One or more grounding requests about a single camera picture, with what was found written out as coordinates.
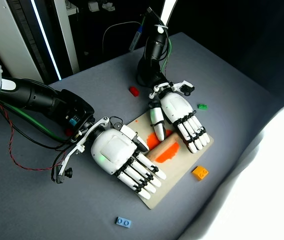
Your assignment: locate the flat orange dough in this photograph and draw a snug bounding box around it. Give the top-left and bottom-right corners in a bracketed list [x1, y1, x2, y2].
[146, 129, 180, 165]

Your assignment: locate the blue flat toy brick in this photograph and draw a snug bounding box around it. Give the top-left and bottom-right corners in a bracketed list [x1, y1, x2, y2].
[115, 216, 133, 229]

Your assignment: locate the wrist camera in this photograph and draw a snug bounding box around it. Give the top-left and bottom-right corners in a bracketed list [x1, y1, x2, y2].
[181, 84, 195, 97]
[51, 166, 73, 185]

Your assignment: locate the white backdrop cloth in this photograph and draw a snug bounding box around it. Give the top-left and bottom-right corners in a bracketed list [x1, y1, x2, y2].
[179, 93, 284, 240]

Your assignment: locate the yellow toy brick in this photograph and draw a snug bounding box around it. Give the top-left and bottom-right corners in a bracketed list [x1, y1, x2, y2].
[191, 165, 210, 181]

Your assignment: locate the thin white cable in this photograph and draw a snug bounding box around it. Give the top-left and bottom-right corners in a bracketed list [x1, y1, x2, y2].
[102, 21, 142, 51]

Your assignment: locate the white column with light strip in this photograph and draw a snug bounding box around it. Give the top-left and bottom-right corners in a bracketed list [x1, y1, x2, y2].
[0, 0, 80, 81]

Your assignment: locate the red black twisted wire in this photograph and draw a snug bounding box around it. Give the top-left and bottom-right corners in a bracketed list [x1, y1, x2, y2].
[0, 103, 67, 172]

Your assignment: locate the light wooden board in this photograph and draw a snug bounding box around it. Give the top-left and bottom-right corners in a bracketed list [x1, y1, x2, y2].
[126, 109, 215, 210]

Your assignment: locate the grey table cloth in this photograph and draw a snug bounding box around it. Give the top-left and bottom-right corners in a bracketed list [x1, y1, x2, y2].
[0, 31, 284, 240]

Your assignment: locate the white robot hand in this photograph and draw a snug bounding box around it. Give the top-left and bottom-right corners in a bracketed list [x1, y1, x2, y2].
[148, 91, 211, 154]
[90, 124, 167, 201]

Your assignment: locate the wooden rolling pin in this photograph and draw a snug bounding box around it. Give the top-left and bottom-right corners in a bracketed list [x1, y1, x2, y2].
[145, 132, 182, 161]

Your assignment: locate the small red toy brick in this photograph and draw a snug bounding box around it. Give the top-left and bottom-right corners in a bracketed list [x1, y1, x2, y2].
[128, 86, 140, 98]

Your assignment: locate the grey blue cable plug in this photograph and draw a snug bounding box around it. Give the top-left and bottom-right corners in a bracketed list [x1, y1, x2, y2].
[128, 23, 143, 53]

